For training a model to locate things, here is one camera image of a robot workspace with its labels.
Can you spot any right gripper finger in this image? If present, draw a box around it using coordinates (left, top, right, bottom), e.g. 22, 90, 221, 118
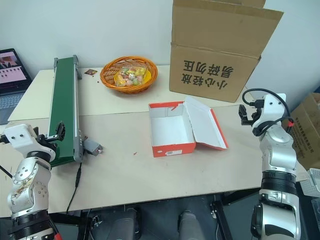
238, 104, 249, 122

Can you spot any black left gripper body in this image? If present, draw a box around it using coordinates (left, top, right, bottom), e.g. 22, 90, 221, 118
36, 134, 63, 151

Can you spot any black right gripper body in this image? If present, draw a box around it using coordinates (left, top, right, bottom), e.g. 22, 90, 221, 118
241, 106, 264, 126

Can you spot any green conveyor belt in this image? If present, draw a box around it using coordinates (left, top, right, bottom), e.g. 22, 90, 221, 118
47, 54, 84, 168

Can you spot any large brown cardboard box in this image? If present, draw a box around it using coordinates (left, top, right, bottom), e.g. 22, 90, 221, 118
168, 0, 285, 104

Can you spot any small printed cardboard box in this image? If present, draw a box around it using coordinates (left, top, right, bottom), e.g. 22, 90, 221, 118
289, 92, 320, 171

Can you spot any red-white shoe box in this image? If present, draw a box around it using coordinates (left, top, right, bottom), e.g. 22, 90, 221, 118
148, 96, 230, 159

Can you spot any grey laptop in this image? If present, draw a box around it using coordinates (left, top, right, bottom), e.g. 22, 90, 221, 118
0, 48, 34, 126

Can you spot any orange wicker basket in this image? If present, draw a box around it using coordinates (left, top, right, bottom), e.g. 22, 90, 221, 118
99, 56, 159, 95

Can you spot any clear bag of colourful candies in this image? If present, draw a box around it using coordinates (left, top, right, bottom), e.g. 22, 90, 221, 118
115, 65, 148, 88

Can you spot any clear plastic container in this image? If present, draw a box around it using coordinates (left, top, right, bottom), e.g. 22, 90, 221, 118
299, 167, 320, 201

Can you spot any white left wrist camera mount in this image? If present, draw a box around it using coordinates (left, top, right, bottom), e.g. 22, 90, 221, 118
2, 123, 39, 151

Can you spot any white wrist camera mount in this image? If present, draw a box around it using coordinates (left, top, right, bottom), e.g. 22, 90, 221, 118
2, 123, 39, 151
252, 93, 288, 135

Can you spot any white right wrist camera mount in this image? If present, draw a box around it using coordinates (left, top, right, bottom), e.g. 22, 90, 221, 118
252, 93, 288, 135

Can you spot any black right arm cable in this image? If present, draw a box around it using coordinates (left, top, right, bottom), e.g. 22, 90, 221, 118
241, 87, 295, 136

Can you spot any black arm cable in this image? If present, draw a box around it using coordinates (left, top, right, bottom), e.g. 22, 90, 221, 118
0, 163, 14, 180
241, 87, 295, 136

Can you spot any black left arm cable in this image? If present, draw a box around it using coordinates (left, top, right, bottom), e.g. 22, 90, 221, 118
0, 163, 14, 180

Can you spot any black table frame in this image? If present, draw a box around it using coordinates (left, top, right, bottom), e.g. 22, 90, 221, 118
48, 189, 262, 240

